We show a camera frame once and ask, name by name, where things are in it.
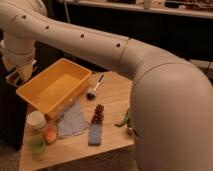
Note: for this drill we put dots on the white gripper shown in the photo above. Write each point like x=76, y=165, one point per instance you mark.
x=25, y=71

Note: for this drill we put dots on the dark striped eraser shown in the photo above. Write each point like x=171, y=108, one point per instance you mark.
x=14, y=79

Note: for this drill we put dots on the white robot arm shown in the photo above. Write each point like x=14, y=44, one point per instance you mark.
x=171, y=99

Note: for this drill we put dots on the white plastic cup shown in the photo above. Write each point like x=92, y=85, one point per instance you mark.
x=36, y=120

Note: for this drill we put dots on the green plastic cup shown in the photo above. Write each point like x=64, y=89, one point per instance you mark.
x=37, y=145

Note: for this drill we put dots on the small metal cup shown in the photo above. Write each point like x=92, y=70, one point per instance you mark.
x=129, y=131

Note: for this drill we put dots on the yellow plastic bin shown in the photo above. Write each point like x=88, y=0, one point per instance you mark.
x=55, y=88

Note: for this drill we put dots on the orange peach fruit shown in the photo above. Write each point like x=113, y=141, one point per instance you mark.
x=50, y=135

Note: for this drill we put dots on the grey blue cloth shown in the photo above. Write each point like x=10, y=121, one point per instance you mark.
x=71, y=122

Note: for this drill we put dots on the wooden table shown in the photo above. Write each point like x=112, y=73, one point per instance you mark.
x=113, y=94

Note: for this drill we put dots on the blue sponge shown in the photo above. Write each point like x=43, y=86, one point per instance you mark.
x=94, y=136

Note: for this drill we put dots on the green chili pepper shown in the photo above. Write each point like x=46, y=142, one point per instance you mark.
x=125, y=119

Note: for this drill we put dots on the upper wooden shelf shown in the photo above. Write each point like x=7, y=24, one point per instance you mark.
x=150, y=6

